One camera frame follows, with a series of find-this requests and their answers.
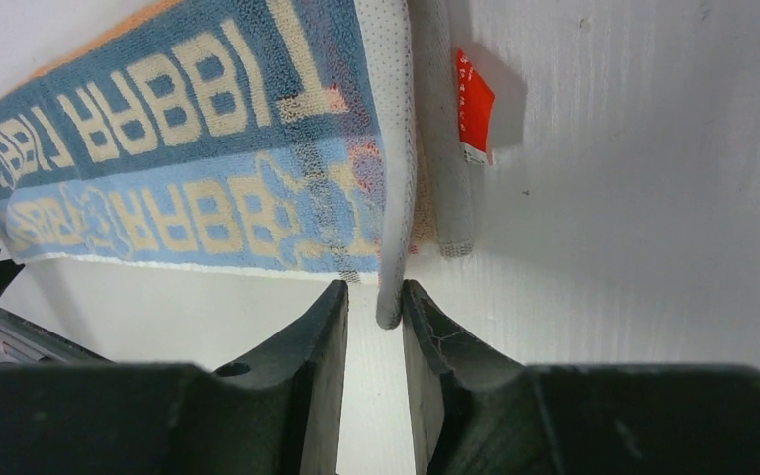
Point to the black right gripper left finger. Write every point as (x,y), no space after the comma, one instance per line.
(274,410)

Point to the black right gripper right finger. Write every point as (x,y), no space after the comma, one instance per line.
(476,411)

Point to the cream rabbit text towel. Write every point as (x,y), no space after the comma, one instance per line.
(304,139)

